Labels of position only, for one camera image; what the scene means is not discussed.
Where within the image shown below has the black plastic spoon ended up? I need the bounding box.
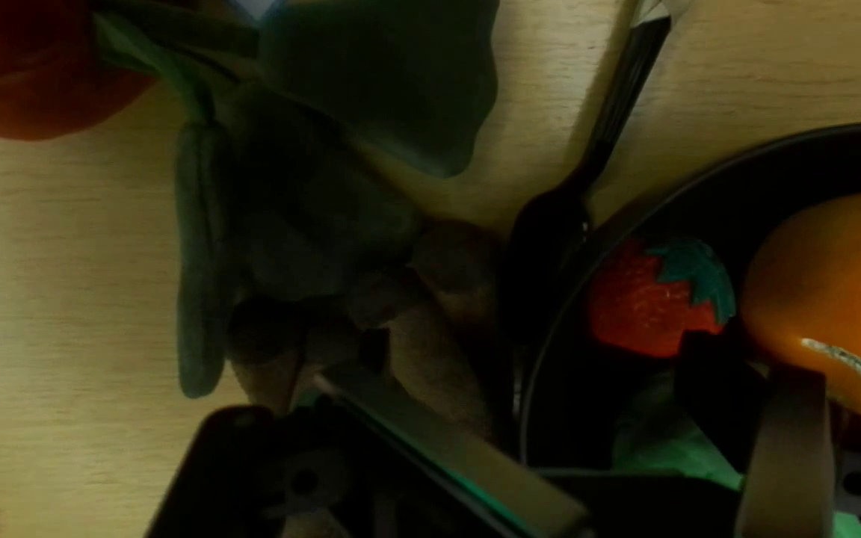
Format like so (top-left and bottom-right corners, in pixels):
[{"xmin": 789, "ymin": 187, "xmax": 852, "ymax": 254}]
[{"xmin": 499, "ymin": 10, "xmax": 677, "ymax": 444}]

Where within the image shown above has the orange toy fruit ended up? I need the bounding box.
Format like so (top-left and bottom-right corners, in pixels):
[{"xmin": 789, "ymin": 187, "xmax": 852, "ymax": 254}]
[{"xmin": 740, "ymin": 190, "xmax": 861, "ymax": 427}]

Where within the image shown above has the red toy strawberry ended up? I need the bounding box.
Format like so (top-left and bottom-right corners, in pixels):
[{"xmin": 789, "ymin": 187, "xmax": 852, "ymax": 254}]
[{"xmin": 584, "ymin": 236, "xmax": 743, "ymax": 366}]

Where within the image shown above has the green toy fruit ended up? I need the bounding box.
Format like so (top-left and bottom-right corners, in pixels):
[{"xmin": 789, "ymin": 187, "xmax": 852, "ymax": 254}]
[{"xmin": 607, "ymin": 369, "xmax": 861, "ymax": 538}]

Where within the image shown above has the red plush ball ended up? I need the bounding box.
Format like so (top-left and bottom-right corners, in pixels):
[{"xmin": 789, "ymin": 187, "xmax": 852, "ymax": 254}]
[{"xmin": 0, "ymin": 0, "xmax": 160, "ymax": 143}]

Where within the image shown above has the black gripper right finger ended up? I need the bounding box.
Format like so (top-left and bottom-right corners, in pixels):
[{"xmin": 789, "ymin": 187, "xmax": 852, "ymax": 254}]
[{"xmin": 732, "ymin": 363, "xmax": 837, "ymax": 538}]

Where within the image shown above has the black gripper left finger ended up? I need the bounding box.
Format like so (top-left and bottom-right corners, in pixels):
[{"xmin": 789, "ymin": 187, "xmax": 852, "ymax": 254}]
[{"xmin": 305, "ymin": 360, "xmax": 592, "ymax": 538}]

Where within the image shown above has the black bowl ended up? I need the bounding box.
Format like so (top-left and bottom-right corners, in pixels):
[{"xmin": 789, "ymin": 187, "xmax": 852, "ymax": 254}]
[{"xmin": 514, "ymin": 119, "xmax": 861, "ymax": 503}]

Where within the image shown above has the brown and green plush toy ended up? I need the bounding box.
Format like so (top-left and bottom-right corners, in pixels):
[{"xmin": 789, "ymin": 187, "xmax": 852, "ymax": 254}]
[{"xmin": 89, "ymin": 0, "xmax": 514, "ymax": 444}]

